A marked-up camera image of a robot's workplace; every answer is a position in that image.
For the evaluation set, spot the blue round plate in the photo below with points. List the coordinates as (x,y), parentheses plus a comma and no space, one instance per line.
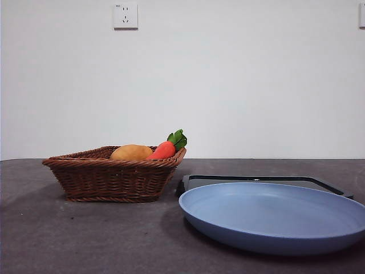
(271,217)

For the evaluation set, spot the orange carrot with green leaves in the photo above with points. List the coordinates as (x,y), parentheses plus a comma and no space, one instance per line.
(164,149)

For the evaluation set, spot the yellow-brown potato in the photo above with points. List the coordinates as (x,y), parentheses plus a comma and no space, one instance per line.
(131,152)

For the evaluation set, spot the black rectangular tray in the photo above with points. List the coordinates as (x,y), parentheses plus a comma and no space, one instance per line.
(216,179)

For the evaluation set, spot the brown wicker basket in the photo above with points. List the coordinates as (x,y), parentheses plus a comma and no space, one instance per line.
(114,179)

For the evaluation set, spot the white wall socket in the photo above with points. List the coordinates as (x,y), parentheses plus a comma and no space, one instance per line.
(125,15)

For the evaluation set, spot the white wall plate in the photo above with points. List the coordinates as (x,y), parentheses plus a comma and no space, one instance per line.
(362,15)

